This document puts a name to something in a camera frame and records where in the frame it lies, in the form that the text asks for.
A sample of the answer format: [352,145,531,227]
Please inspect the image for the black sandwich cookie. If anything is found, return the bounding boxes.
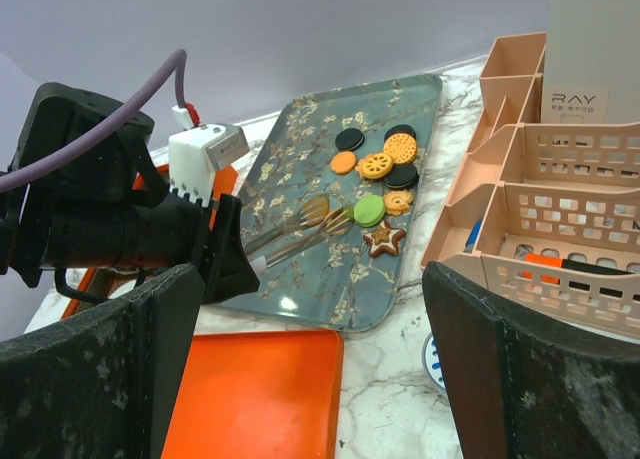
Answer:
[384,124,417,141]
[384,164,420,190]
[334,128,365,151]

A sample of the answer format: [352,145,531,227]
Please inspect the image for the blue floral serving tray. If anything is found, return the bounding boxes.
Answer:
[220,73,442,333]

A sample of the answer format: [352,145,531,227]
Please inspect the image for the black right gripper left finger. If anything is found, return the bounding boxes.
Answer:
[1,265,200,458]

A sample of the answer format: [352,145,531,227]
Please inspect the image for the orange oval cookie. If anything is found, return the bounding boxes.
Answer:
[301,193,353,238]

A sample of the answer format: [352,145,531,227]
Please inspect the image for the orange cookie tin box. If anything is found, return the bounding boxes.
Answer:
[59,163,238,320]

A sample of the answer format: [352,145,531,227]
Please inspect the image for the yellow lotus slice cookie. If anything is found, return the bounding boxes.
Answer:
[356,152,394,180]

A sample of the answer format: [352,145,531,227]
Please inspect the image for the tan round dotted cookie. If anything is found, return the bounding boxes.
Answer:
[383,133,418,164]

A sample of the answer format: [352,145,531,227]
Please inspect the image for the metal grey-handled tongs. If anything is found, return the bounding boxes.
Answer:
[242,192,354,273]

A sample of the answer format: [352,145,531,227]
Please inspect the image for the green macaron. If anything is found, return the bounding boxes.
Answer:
[353,195,386,227]

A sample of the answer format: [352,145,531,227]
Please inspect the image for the tan swirl cookie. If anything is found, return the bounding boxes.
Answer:
[383,190,413,216]

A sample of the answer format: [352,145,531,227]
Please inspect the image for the orange round cookie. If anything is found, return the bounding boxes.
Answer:
[330,151,358,175]

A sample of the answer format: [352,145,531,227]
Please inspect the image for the blue round slime jar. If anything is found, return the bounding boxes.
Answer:
[422,333,446,394]

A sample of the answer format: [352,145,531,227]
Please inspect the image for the peach plastic desk organizer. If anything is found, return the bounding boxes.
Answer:
[422,33,639,338]

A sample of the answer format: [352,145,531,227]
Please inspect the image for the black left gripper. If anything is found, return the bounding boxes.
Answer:
[40,194,260,305]

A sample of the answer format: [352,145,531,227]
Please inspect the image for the orange tin lid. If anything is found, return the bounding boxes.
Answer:
[162,329,344,458]

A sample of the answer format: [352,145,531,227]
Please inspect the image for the brown star cookie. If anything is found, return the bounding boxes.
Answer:
[363,220,406,258]

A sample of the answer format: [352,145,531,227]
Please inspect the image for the grey notebook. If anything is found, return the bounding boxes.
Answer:
[540,0,639,124]

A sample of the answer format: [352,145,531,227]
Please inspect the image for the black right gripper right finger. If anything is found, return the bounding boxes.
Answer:
[422,262,639,458]

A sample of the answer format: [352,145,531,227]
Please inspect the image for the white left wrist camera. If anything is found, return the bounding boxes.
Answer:
[168,124,249,208]

